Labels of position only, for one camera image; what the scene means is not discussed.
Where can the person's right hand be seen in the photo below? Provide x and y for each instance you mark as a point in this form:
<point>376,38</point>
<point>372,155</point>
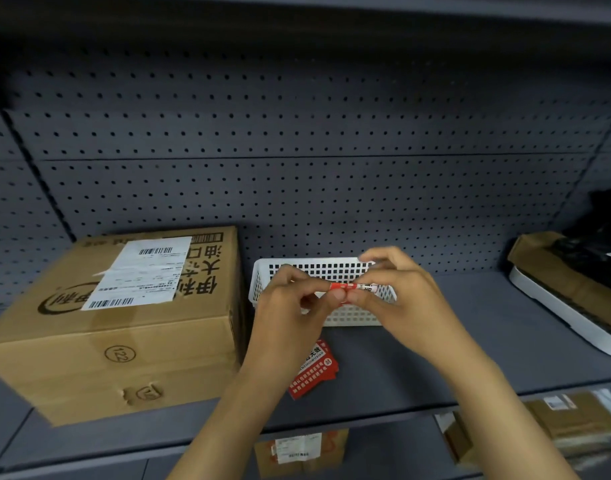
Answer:
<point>415,309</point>

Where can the person's left hand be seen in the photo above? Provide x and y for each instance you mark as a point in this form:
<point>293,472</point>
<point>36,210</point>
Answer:
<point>280,324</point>

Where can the person's right thumb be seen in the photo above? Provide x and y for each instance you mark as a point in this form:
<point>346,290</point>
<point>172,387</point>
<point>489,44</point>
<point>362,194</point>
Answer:
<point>363,296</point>

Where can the person's left thumb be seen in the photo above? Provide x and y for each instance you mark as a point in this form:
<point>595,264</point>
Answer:
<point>333,295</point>

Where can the small red white tube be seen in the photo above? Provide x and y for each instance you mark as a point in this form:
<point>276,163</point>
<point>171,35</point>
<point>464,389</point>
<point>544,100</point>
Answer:
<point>341,286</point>

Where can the person's right forearm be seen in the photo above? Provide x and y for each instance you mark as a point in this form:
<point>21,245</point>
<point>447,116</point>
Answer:
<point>495,419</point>

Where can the person's left forearm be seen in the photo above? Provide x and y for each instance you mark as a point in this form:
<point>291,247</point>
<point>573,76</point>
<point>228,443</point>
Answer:
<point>230,429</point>

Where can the white plastic mesh basket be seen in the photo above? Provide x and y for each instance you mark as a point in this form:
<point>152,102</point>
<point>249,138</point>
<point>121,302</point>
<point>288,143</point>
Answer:
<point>310,261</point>

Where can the red printed packaging card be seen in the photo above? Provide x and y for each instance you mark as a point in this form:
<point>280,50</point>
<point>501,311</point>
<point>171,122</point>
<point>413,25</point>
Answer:
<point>313,375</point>

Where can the grey pegboard back panel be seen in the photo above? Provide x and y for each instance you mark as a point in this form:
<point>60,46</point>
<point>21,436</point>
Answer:
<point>305,194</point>

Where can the grey metal shelf board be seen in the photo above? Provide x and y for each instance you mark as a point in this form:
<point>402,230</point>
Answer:
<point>485,319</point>

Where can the small labelled cardboard box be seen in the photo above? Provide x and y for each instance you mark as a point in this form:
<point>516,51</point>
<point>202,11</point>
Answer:
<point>331,450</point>

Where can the brown cardboard sheet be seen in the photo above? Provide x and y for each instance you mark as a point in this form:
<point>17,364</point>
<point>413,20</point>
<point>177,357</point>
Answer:
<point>540,259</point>

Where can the white plastic tray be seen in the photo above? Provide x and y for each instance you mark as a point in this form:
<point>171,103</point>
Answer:
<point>560,314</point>

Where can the large labelled cardboard box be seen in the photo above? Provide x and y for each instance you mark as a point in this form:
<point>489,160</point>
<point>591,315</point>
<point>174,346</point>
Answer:
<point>135,344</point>

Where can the black plastic bag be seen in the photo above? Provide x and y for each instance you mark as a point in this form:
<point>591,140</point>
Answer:
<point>596,234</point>

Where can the flat brown cardboard box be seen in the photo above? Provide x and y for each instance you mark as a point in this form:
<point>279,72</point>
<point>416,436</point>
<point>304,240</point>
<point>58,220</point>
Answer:
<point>575,417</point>

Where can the grey overhead shelf board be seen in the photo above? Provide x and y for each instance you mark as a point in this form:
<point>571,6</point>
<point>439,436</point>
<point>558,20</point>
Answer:
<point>305,14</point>

